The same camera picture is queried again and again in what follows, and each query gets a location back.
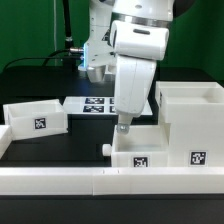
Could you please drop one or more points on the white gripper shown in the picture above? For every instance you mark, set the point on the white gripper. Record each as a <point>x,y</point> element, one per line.
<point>133,81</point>

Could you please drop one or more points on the white front drawer box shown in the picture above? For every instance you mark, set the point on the white front drawer box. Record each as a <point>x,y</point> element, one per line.
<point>144,146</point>

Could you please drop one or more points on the white drawer box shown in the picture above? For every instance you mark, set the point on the white drawer box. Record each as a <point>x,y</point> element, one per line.
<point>35,119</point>
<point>144,146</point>

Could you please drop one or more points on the white drawer cabinet frame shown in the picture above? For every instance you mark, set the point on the white drawer cabinet frame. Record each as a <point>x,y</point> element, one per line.
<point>192,114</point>

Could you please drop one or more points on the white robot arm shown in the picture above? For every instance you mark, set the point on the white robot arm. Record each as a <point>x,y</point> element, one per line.
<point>127,39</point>

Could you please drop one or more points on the white rear drawer box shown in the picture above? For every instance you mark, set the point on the white rear drawer box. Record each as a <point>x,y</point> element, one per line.
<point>35,119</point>

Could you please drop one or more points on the black pole with connector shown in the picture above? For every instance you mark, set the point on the black pole with connector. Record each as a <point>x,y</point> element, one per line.
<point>73,54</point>

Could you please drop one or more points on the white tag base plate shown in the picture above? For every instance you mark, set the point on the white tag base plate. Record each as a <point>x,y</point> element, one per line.
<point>89,105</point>

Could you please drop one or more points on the white front fence rail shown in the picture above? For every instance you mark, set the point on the white front fence rail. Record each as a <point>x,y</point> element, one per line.
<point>111,181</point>

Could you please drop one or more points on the white fence rail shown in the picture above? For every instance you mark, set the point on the white fence rail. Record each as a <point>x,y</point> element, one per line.
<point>5,138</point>
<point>111,181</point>

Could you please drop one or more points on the white left fence rail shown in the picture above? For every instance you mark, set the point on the white left fence rail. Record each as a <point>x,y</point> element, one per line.
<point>5,138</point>

